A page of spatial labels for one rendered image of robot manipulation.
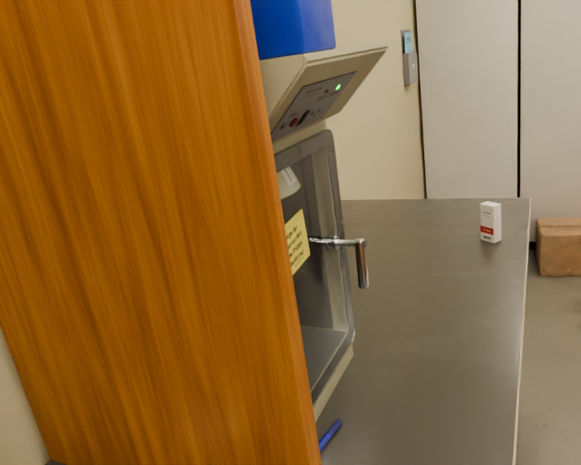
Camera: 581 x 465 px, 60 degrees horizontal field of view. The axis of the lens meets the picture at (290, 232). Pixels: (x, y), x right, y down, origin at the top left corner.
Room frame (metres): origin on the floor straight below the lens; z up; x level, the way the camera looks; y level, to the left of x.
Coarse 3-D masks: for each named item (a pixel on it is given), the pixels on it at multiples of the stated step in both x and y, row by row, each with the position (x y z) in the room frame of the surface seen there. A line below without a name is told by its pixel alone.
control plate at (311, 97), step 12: (312, 84) 0.59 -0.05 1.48; (324, 84) 0.63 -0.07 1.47; (336, 84) 0.69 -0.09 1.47; (300, 96) 0.58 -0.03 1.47; (312, 96) 0.63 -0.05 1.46; (324, 96) 0.68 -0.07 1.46; (336, 96) 0.74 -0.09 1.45; (288, 108) 0.58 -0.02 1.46; (300, 108) 0.62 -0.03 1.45; (312, 108) 0.67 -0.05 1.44; (288, 120) 0.61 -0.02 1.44; (312, 120) 0.72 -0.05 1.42; (276, 132) 0.60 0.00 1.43; (288, 132) 0.65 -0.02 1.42
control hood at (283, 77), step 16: (352, 48) 0.67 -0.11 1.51; (368, 48) 0.72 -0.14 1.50; (384, 48) 0.80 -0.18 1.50; (272, 64) 0.55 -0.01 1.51; (288, 64) 0.54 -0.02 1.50; (304, 64) 0.53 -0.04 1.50; (320, 64) 0.57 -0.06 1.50; (336, 64) 0.62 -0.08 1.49; (352, 64) 0.69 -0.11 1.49; (368, 64) 0.77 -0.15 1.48; (272, 80) 0.55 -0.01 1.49; (288, 80) 0.54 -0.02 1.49; (304, 80) 0.56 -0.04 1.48; (320, 80) 0.61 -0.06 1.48; (352, 80) 0.76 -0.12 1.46; (272, 96) 0.55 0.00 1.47; (288, 96) 0.55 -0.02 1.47; (272, 112) 0.55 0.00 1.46; (336, 112) 0.82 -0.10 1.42; (272, 128) 0.58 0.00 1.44; (304, 128) 0.73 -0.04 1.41
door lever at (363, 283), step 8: (336, 240) 0.81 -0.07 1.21; (344, 240) 0.80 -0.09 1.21; (352, 240) 0.80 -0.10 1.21; (360, 240) 0.79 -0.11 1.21; (336, 248) 0.80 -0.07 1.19; (360, 248) 0.78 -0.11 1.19; (360, 256) 0.79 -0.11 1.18; (360, 264) 0.79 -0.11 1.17; (360, 272) 0.79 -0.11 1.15; (360, 280) 0.79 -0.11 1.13; (368, 280) 0.79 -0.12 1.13
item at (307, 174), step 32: (288, 160) 0.69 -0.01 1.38; (320, 160) 0.79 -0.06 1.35; (288, 192) 0.68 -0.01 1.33; (320, 192) 0.78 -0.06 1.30; (320, 224) 0.76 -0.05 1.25; (320, 256) 0.75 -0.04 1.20; (320, 288) 0.74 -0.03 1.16; (320, 320) 0.72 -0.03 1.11; (352, 320) 0.84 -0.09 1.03; (320, 352) 0.71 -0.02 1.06; (320, 384) 0.69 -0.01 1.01
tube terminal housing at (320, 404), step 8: (312, 128) 0.81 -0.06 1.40; (320, 128) 0.84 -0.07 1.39; (296, 136) 0.76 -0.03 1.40; (304, 136) 0.78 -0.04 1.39; (272, 144) 0.69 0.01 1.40; (280, 144) 0.71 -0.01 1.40; (288, 144) 0.73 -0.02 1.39; (352, 352) 0.86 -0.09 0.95; (344, 360) 0.82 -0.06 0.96; (344, 368) 0.82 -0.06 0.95; (336, 376) 0.78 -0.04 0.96; (328, 384) 0.75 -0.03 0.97; (336, 384) 0.78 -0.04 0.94; (328, 392) 0.74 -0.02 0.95; (320, 400) 0.71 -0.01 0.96; (320, 408) 0.71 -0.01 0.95
